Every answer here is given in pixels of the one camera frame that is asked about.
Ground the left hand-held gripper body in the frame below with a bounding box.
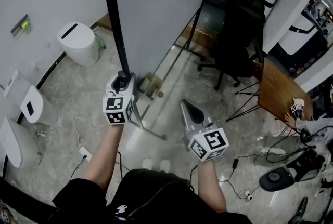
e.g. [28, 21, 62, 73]
[101, 92, 136, 126]

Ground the white power strip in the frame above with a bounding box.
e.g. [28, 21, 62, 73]
[78, 147, 93, 162]

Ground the wooden table with wire legs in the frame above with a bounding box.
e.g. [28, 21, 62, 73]
[225, 57, 313, 125]

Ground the green plastic bottle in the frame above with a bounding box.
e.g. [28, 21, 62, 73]
[94, 35, 107, 51]

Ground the low wooden platform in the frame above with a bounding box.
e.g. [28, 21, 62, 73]
[90, 13, 113, 34]

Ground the large white and black machine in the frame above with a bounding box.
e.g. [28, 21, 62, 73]
[275, 9, 329, 57]

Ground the white plug adapter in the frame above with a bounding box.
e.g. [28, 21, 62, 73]
[242, 189, 254, 202]

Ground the plain white toilet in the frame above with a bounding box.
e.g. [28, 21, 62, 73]
[0, 115, 43, 169]

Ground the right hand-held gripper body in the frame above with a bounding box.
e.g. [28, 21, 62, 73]
[185, 124, 230, 162]

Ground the white cylindrical appliance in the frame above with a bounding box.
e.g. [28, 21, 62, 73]
[57, 21, 100, 68]

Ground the black-framed whiteboard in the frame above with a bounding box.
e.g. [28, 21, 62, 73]
[100, 0, 219, 141]

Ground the wall shelf with green item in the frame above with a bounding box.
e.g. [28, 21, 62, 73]
[10, 13, 32, 37]

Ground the person's right forearm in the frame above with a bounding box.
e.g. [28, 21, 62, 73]
[197, 159, 227, 214]

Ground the person's black clothing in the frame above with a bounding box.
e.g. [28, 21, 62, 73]
[51, 167, 253, 224]

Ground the thin white floor cable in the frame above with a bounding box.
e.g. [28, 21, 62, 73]
[55, 60, 82, 149]

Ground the person's left forearm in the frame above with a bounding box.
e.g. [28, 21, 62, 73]
[82, 123, 125, 193]

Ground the grey round-topped device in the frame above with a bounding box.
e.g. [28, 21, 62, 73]
[259, 166, 298, 192]

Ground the white toilet with black panel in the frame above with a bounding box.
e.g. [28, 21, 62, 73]
[20, 85, 59, 126]

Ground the black office chair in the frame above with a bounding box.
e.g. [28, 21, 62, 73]
[196, 0, 268, 91]

